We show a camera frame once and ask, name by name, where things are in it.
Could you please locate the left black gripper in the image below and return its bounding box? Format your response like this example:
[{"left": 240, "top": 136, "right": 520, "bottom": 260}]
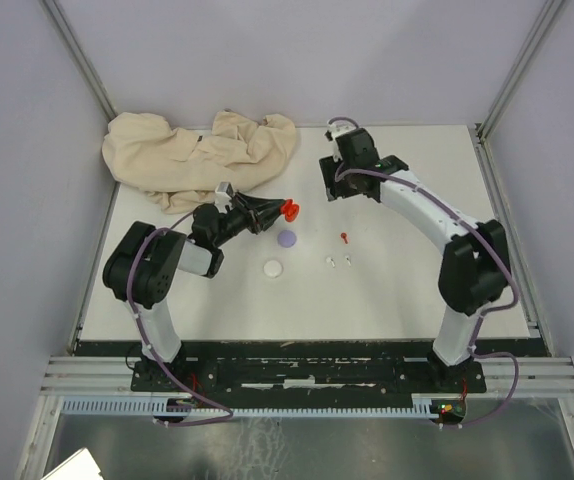
[{"left": 213, "top": 190, "right": 288, "bottom": 247}]

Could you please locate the red round charging case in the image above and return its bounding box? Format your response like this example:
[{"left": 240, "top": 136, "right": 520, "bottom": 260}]
[{"left": 280, "top": 199, "right": 300, "bottom": 222}]

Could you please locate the purple round charging case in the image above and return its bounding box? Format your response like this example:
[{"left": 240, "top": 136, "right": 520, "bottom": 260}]
[{"left": 277, "top": 230, "right": 297, "bottom": 248}]

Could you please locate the white round charging case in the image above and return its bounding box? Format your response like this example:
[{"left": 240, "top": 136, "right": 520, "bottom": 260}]
[{"left": 263, "top": 259, "right": 284, "bottom": 279}]

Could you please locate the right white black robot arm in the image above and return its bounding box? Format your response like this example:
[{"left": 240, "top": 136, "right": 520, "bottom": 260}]
[{"left": 319, "top": 117, "right": 519, "bottom": 391}]

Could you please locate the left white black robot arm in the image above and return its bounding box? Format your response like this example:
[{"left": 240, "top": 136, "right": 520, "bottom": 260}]
[{"left": 102, "top": 192, "right": 300, "bottom": 390}]

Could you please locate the beige crumpled cloth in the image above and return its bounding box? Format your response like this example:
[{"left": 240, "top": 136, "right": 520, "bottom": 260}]
[{"left": 101, "top": 110, "right": 298, "bottom": 215}]

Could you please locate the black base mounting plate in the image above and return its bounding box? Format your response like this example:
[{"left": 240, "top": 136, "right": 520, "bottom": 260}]
[{"left": 131, "top": 340, "right": 487, "bottom": 410}]

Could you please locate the control box with leds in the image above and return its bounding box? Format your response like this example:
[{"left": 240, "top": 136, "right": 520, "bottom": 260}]
[{"left": 437, "top": 400, "right": 466, "bottom": 425}]

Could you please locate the white sheet corner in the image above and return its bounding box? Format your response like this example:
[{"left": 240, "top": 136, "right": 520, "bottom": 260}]
[{"left": 42, "top": 448, "right": 103, "bottom": 480}]

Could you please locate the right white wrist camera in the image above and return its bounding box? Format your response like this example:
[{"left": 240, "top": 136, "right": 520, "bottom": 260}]
[{"left": 325, "top": 122, "right": 358, "bottom": 142}]

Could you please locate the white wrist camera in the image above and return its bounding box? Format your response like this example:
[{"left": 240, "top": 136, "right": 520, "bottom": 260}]
[
  {"left": 215, "top": 182, "right": 234, "bottom": 206},
  {"left": 325, "top": 122, "right": 358, "bottom": 142}
]

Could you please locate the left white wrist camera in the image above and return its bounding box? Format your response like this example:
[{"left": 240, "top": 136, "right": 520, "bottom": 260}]
[{"left": 215, "top": 182, "right": 234, "bottom": 206}]

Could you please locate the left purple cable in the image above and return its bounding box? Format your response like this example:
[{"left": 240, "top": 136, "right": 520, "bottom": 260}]
[{"left": 126, "top": 203, "right": 236, "bottom": 429}]

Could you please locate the right aluminium corner post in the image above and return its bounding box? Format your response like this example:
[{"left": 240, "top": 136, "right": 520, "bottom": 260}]
[{"left": 476, "top": 0, "right": 568, "bottom": 143}]

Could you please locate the aluminium corner post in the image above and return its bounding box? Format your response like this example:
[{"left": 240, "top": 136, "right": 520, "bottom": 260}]
[
  {"left": 476, "top": 0, "right": 568, "bottom": 143},
  {"left": 38, "top": 0, "right": 117, "bottom": 121}
]

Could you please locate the aluminium frame rail front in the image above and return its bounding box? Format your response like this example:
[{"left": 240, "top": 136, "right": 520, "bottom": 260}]
[{"left": 40, "top": 357, "right": 574, "bottom": 399}]

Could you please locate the grey slotted cable duct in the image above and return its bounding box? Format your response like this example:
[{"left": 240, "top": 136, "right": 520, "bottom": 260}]
[{"left": 60, "top": 394, "right": 443, "bottom": 417}]

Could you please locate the left aluminium corner post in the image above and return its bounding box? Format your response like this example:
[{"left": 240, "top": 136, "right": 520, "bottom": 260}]
[{"left": 38, "top": 0, "right": 117, "bottom": 121}]

